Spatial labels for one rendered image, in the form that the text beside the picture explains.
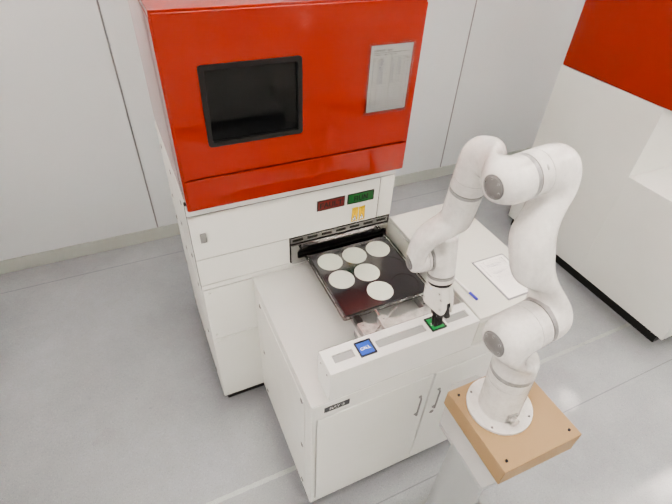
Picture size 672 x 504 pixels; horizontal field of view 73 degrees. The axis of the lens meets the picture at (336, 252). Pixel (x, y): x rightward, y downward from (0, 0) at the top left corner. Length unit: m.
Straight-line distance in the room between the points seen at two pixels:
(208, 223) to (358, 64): 0.72
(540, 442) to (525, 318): 0.45
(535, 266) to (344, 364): 0.63
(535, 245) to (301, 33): 0.84
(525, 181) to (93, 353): 2.44
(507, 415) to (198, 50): 1.30
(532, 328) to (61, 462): 2.11
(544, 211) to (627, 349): 2.22
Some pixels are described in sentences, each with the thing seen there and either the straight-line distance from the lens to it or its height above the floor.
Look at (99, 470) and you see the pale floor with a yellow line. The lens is 2.48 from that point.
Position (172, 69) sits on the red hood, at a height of 1.68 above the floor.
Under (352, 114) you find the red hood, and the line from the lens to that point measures 1.56.
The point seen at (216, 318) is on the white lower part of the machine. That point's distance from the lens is 1.97.
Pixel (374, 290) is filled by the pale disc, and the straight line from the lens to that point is 1.70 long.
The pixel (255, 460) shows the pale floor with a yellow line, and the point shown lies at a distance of 2.33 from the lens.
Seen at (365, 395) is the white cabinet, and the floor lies 0.77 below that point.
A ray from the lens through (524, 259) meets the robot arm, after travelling 1.09.
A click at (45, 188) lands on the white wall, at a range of 3.25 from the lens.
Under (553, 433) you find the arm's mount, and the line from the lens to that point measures 1.52.
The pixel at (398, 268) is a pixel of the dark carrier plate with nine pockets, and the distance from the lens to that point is 1.81.
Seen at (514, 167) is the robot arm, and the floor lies 1.67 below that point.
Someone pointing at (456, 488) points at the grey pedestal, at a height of 0.46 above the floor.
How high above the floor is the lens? 2.10
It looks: 41 degrees down
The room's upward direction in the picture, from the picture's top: 3 degrees clockwise
